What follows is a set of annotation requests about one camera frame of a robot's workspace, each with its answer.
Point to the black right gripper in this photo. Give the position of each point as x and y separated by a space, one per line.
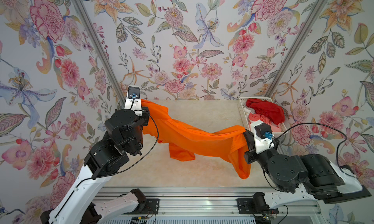
251 142

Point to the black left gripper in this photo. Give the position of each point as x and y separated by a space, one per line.
145 115

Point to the orange t-shirt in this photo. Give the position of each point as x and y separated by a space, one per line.
185 141

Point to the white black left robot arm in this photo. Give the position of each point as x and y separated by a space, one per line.
124 137

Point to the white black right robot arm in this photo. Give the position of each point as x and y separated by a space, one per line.
297 178

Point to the pink t-shirt in basket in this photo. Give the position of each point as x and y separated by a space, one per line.
257 117

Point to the white garment in basket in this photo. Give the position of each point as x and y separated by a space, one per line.
248 112

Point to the red t-shirt in basket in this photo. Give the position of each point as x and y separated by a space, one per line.
267 109

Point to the white plastic laundry basket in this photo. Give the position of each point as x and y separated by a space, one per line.
241 103

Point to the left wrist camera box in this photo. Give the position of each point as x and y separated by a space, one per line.
133 100

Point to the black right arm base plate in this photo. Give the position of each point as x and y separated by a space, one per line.
254 206

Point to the front aluminium rail frame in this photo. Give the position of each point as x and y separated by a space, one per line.
220 203

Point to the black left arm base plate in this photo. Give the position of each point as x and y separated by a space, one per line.
147 207

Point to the left rear aluminium corner post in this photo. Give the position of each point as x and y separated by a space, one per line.
87 23

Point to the aluminium corner post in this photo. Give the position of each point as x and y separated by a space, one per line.
87 23
302 35

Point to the right rear aluminium corner post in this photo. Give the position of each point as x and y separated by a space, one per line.
302 35

